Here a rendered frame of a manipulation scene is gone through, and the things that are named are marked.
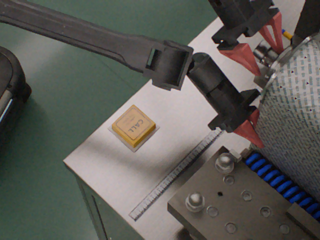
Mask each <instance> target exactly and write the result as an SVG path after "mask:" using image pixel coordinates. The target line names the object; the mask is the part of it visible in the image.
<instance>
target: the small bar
mask: <svg viewBox="0 0 320 240"><path fill-rule="evenodd" d="M285 214H286V215H288V216H289V218H290V219H292V220H293V221H294V222H296V223H297V225H299V226H300V227H302V228H303V230H305V231H306V232H307V233H308V234H310V235H311V236H312V237H313V238H314V239H316V240H320V223H319V222H318V221H316V220H315V218H314V217H311V216H310V215H309V213H307V212H306V211H305V210H303V209H302V207H300V206H299V205H298V204H297V203H295V202H294V203H293V204H292V205H291V206H290V207H289V209H288V210H287V211H286V212H285Z"/></svg>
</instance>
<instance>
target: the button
mask: <svg viewBox="0 0 320 240"><path fill-rule="evenodd" d="M112 129H113V130H114V131H115V132H116V133H117V134H119V135H120V136H121V137H122V139H123V140H126V141H127V142H128V143H129V144H130V145H131V146H132V147H133V148H135V147H136V146H137V145H138V144H139V143H140V142H142V141H143V140H144V139H145V137H147V136H148V135H149V134H150V133H151V132H152V131H153V130H154V129H155V123H154V122H153V121H152V120H151V119H150V118H149V117H148V116H147V115H146V114H144V113H143V112H142V111H141V110H140V109H139V108H138V107H136V106H135V104H132V106H131V107H130V108H129V109H127V110H126V111H125V112H124V113H123V114H122V115H121V116H120V117H119V118H118V119H117V120H116V121H115V122H114V123H112Z"/></svg>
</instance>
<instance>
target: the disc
mask: <svg viewBox="0 0 320 240"><path fill-rule="evenodd" d="M314 39H316V40H317V41H318V42H319V40H320V34H319V33H313V34H312V35H310V36H309V37H307V38H306V39H305V40H304V41H303V42H301V43H300V44H299V45H298V46H297V47H296V48H295V49H294V50H293V51H292V52H291V53H290V54H289V56H288V57H287V58H286V59H285V60H284V61H283V62H282V64H281V65H280V66H279V68H277V70H276V71H275V73H274V74H273V76H272V77H271V78H270V80H269V81H268V83H267V84H266V86H265V88H264V89H263V91H262V93H261V95H260V100H259V101H260V104H261V105H263V103H264V101H265V98H266V95H267V92H268V90H269V89H270V86H271V85H272V84H273V82H274V81H275V79H276V77H277V75H279V74H280V72H281V70H282V69H283V68H284V67H285V66H286V65H287V64H288V62H289V61H290V60H291V59H292V58H293V57H294V56H295V54H296V53H297V52H299V51H300V50H301V48H302V47H304V46H305V45H306V44H308V43H309V42H310V41H312V40H314Z"/></svg>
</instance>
